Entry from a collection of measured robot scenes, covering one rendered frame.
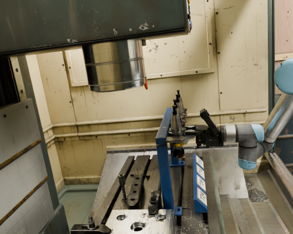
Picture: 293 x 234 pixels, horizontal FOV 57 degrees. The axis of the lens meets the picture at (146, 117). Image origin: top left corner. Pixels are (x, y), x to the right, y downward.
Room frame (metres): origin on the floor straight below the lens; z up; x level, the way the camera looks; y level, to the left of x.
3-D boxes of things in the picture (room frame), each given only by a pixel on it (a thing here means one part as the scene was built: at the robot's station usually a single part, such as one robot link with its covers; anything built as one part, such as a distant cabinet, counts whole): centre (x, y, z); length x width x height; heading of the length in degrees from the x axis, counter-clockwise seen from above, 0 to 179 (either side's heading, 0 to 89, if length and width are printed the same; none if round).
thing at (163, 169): (0.96, -0.04, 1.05); 0.10 x 0.05 x 0.30; 79
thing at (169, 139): (0.95, -0.10, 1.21); 0.07 x 0.05 x 0.01; 79
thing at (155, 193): (0.90, 0.01, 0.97); 0.13 x 0.03 x 0.15; 169
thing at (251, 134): (1.06, -0.41, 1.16); 0.11 x 0.08 x 0.09; 79
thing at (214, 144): (1.09, -0.25, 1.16); 0.12 x 0.08 x 0.09; 79
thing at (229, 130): (1.08, -0.33, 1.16); 0.08 x 0.05 x 0.08; 169
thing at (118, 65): (0.76, 0.07, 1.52); 0.16 x 0.16 x 0.12
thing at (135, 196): (1.08, 0.09, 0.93); 0.26 x 0.05 x 0.06; 174
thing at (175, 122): (1.01, -0.11, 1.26); 0.04 x 0.04 x 0.07
